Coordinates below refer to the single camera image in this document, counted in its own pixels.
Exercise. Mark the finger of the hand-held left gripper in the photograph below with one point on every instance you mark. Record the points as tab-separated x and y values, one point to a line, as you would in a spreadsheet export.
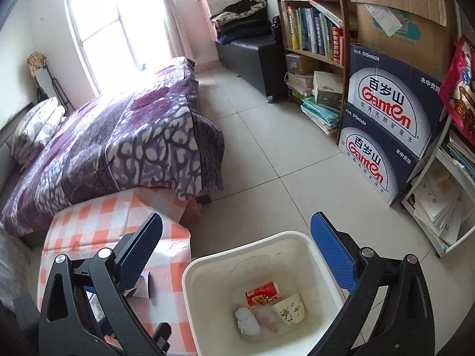
162	335

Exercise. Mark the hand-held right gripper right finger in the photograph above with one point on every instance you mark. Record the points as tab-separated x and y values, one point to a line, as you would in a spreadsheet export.
334	256

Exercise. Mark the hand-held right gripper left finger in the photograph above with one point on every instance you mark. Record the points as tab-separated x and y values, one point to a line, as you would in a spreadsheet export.
141	244

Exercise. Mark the white paper cup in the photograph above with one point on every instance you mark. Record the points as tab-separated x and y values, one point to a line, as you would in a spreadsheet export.
143	285

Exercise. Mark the blue and white carton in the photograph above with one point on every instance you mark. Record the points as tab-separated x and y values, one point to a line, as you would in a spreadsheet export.
94	306

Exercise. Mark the red drink can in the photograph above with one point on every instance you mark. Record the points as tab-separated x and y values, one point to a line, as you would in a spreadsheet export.
261	293

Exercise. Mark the white plastic bin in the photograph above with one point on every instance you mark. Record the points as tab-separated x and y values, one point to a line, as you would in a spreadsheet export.
222	267

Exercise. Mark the white tissue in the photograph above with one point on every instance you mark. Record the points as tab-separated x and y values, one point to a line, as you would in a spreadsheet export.
246	320

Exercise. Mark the pink plastic wrapper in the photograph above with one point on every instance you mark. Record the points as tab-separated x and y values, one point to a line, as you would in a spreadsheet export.
266	319

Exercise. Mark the orange checked tablecloth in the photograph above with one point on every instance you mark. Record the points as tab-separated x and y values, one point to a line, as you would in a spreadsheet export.
92	222

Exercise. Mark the blue water carton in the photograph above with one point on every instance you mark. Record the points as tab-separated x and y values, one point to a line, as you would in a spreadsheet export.
389	92
371	163

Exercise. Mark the bed with purple bedspread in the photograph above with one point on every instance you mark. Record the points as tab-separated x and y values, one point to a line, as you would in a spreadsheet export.
111	148

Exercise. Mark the stack of white papers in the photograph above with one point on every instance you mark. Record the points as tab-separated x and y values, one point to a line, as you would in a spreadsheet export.
434	207

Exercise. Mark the grey plaid cushion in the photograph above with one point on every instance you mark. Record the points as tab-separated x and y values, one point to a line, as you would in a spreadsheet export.
11	259

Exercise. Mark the stack of green folders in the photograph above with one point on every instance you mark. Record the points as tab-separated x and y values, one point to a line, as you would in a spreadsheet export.
321	117

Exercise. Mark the folded grey patterned quilt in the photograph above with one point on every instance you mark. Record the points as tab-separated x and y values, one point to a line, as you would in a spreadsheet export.
37	126

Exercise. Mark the dark bed headboard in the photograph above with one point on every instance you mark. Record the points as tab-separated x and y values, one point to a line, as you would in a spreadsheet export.
4	155

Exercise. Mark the row of rack books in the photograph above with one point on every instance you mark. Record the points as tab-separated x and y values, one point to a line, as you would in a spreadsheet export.
464	148

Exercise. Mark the black coat rack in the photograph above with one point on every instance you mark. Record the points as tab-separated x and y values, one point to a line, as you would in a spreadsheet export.
59	92

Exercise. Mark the stack of pale books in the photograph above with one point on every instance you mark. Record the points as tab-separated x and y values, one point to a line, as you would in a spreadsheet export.
300	85

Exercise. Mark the grey cardboard box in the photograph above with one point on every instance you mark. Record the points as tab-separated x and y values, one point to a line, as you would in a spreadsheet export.
300	63

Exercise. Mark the wooden bookshelf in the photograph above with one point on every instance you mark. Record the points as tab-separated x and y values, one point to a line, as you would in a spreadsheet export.
315	55

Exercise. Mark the plaid scarf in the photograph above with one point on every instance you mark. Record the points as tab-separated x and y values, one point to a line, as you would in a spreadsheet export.
36	61

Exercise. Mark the black storage bench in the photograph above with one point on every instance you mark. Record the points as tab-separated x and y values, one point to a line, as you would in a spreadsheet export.
256	59

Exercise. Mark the pink snack bag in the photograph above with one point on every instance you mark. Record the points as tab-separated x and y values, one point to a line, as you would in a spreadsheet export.
460	81

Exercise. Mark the window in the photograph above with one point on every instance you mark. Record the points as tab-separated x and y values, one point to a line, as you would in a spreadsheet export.
107	26

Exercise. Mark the pale curtain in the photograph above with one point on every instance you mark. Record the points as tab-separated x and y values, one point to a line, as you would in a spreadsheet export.
178	26

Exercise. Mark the row of thick books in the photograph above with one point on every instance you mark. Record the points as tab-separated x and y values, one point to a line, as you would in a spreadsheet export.
311	33

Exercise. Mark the black bag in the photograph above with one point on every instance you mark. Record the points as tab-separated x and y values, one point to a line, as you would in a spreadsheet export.
276	29

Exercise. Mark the pile of folded clothes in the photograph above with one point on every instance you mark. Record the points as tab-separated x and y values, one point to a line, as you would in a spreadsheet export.
241	22

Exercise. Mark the brown cardboard box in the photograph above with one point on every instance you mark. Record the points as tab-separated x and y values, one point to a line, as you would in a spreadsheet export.
408	0

